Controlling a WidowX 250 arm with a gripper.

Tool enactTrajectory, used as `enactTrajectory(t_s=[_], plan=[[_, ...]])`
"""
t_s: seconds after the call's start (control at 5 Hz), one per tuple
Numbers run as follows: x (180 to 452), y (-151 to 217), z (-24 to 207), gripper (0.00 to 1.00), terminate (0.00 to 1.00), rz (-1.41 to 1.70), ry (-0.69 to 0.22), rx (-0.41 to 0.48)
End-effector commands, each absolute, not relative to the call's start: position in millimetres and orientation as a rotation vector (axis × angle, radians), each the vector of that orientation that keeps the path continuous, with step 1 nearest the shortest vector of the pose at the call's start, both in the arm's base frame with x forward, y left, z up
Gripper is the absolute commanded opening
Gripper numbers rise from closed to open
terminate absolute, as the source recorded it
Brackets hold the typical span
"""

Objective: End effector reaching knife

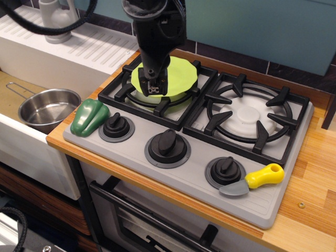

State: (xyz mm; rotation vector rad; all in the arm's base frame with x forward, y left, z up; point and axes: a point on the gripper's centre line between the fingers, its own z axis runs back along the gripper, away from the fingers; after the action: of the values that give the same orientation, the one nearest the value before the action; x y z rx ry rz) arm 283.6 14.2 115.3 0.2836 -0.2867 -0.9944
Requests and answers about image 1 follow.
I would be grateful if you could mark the white right burner cap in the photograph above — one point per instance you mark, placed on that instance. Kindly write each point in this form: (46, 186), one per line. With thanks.
(247, 111)

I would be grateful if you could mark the yellow handled toy knife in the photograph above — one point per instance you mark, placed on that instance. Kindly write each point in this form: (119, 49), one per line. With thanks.
(271, 174)

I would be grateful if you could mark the right black stove knob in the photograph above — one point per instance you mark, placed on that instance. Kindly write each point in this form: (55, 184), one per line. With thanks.
(224, 171)

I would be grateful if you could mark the left black burner grate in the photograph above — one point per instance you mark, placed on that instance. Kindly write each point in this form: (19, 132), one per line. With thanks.
(171, 112)

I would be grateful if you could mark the black stove knob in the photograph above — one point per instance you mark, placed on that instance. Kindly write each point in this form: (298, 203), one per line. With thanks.
(224, 171)
(116, 129)
(167, 150)

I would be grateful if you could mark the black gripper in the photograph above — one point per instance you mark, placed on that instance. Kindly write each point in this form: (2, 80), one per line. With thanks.
(154, 55)

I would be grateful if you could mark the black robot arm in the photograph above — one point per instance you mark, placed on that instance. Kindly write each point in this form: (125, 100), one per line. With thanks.
(160, 27)

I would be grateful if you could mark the small steel pot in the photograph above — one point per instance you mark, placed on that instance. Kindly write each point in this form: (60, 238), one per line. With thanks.
(45, 110)

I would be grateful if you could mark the middle black stove knob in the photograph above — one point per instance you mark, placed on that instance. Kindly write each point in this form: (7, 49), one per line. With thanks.
(167, 150)

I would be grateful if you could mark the grey toy stove top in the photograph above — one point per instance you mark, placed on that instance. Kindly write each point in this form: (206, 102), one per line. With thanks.
(258, 207)

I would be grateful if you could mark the light green plastic plate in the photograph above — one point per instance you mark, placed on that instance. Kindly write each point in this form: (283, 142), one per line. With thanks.
(181, 76)

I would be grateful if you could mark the black burner grate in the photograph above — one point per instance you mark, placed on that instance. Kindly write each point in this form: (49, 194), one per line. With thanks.
(289, 112)
(171, 112)

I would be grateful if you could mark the green toy bell pepper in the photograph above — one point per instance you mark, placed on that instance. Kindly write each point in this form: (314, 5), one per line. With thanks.
(90, 115)

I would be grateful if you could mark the left black stove knob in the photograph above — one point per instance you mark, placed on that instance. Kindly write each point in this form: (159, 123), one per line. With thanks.
(116, 129)

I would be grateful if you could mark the toy oven door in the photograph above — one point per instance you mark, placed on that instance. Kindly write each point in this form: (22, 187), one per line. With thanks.
(144, 222)

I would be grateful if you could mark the white toy sink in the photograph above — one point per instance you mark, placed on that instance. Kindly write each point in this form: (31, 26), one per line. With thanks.
(28, 64)

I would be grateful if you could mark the grey toy faucet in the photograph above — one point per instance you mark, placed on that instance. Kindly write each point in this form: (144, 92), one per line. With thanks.
(53, 16)

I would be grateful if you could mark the right black burner grate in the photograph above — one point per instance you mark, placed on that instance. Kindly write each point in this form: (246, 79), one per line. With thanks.
(289, 112)

